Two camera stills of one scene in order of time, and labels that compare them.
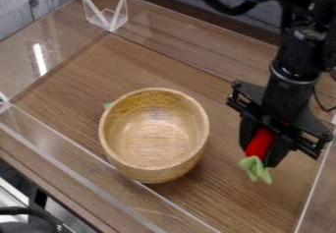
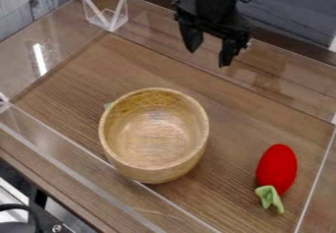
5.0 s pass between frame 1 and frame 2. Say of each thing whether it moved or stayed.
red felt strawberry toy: moved
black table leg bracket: stayed
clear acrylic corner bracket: stayed
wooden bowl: stayed
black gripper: moved
